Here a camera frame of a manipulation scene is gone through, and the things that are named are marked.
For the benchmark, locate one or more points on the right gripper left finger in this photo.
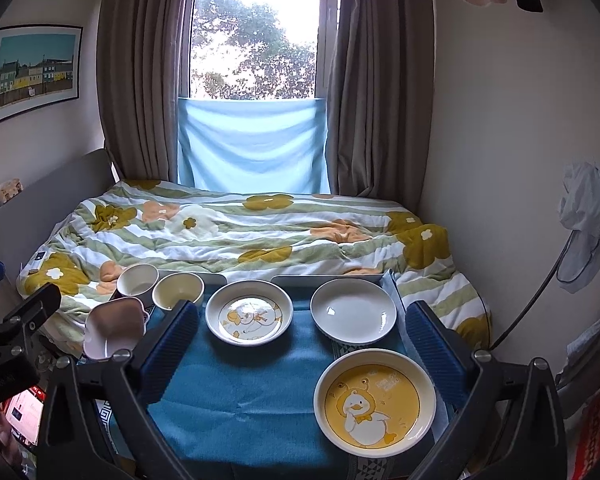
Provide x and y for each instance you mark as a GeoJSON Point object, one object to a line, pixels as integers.
{"type": "Point", "coordinates": [159, 353]}

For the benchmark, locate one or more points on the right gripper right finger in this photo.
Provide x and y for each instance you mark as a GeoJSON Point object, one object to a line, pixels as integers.
{"type": "Point", "coordinates": [444, 353]}

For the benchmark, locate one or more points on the pink eared bowl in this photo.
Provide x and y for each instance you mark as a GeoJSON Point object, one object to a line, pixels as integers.
{"type": "Point", "coordinates": [115, 325]}

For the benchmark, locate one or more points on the cream bowl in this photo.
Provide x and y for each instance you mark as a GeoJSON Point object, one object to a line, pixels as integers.
{"type": "Point", "coordinates": [166, 296]}

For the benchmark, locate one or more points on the white cup bowl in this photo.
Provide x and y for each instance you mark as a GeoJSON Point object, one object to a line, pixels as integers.
{"type": "Point", "coordinates": [137, 280]}

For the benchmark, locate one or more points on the yellow duck plate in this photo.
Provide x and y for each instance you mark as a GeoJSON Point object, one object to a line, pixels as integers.
{"type": "Point", "coordinates": [375, 403]}

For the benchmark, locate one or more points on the white duck plate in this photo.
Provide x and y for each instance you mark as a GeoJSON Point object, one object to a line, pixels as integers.
{"type": "Point", "coordinates": [249, 313]}

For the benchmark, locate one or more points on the plain white plate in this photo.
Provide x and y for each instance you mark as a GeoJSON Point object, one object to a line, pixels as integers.
{"type": "Point", "coordinates": [353, 311]}

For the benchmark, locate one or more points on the blue tablecloth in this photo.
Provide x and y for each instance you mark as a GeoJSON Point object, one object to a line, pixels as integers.
{"type": "Point", "coordinates": [247, 413]}

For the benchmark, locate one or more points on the grey headboard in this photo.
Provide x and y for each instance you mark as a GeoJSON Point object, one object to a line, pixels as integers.
{"type": "Point", "coordinates": [27, 220]}

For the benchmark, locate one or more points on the floral quilt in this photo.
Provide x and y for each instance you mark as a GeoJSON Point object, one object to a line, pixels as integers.
{"type": "Point", "coordinates": [244, 237]}

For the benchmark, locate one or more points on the white hanging garment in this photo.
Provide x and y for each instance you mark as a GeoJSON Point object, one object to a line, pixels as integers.
{"type": "Point", "coordinates": [579, 213]}

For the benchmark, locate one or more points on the light blue window cloth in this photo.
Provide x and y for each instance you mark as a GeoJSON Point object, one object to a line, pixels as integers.
{"type": "Point", "coordinates": [253, 147]}

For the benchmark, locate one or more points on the right brown curtain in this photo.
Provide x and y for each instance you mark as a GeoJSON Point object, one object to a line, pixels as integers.
{"type": "Point", "coordinates": [379, 100]}

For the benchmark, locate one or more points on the brown curtain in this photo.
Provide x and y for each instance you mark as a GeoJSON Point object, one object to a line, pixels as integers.
{"type": "Point", "coordinates": [137, 72]}
{"type": "Point", "coordinates": [379, 100]}

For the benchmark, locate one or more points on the framed town picture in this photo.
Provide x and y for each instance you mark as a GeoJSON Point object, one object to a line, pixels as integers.
{"type": "Point", "coordinates": [39, 66]}

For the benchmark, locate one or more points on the left brown curtain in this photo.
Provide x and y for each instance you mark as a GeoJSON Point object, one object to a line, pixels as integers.
{"type": "Point", "coordinates": [137, 72]}

